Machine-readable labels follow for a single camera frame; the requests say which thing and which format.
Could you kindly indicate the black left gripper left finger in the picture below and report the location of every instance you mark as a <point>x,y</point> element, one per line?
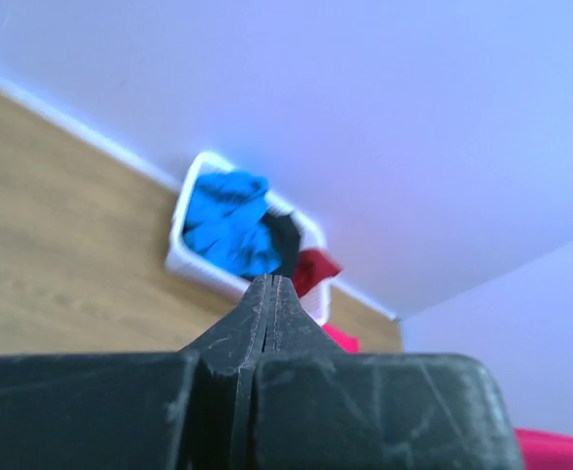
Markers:
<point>235,342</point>

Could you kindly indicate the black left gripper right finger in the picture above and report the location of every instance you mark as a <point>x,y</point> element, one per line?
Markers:
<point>289,329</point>

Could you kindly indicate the pink red t shirt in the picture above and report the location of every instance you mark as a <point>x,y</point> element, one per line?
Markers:
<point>543,450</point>

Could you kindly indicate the dark red t shirt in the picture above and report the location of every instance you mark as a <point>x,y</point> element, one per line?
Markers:
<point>313,267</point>

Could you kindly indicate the white plastic basket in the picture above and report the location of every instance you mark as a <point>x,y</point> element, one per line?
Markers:
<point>183,262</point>

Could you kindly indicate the black t shirt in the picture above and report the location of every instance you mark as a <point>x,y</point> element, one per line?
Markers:
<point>286,241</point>

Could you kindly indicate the blue t shirt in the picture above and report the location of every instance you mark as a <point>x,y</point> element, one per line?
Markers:
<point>224,223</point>

